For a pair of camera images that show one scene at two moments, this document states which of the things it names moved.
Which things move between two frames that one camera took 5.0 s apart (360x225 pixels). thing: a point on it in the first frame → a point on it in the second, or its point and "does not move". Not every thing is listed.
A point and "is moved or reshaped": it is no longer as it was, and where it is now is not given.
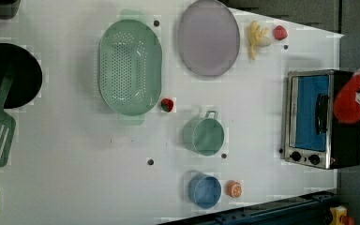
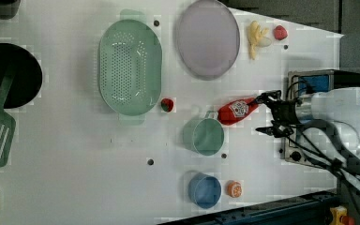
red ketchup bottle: [349, 104] is moved or reshaped
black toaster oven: [314, 136] does not move
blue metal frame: [309, 210] does not move
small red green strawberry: [167, 105] does not move
